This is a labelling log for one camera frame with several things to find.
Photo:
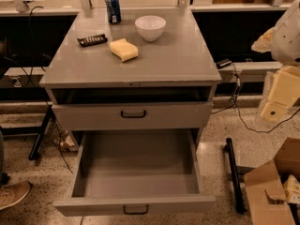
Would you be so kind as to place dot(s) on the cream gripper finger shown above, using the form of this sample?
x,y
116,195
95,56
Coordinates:
x,y
264,42
273,111

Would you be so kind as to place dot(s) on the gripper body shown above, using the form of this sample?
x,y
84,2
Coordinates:
x,y
287,44

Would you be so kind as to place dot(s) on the yellow sponge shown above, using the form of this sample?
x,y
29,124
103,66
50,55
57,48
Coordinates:
x,y
123,49

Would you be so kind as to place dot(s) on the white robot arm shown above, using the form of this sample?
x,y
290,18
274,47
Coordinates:
x,y
283,42

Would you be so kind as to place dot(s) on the grey drawer cabinet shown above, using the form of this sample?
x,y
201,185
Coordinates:
x,y
177,67

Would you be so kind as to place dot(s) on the grey open bottom drawer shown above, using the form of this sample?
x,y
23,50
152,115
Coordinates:
x,y
136,167

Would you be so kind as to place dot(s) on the grey middle drawer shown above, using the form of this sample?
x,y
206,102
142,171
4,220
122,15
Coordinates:
x,y
107,117

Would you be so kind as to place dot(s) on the black power adapter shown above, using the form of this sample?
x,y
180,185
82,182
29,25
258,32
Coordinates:
x,y
223,63

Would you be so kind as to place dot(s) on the yellow packet in box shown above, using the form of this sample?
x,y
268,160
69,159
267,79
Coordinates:
x,y
292,190

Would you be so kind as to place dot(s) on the black table leg right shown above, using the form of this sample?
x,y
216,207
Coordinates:
x,y
239,203

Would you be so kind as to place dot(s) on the black table leg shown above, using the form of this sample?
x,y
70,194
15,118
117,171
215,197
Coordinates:
x,y
34,155
239,203

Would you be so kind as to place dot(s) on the cardboard box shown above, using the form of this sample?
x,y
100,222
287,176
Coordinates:
x,y
265,193

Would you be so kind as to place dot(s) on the white bowl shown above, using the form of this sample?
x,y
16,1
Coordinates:
x,y
150,28

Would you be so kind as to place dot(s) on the blue soda can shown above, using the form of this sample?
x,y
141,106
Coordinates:
x,y
113,10

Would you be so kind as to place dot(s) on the dark snack bar wrapper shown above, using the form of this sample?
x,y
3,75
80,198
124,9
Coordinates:
x,y
93,40

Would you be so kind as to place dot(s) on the black table leg left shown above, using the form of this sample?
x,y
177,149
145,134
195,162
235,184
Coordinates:
x,y
34,155

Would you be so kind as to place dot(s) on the tan shoe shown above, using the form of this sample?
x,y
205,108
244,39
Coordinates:
x,y
11,195

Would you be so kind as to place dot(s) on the black middle drawer handle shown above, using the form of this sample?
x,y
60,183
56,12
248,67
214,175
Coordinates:
x,y
133,115

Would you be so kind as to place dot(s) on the black drawer handle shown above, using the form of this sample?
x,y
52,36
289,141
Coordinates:
x,y
133,115
135,210

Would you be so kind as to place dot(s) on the black bottom drawer handle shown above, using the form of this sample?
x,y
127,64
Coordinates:
x,y
135,210

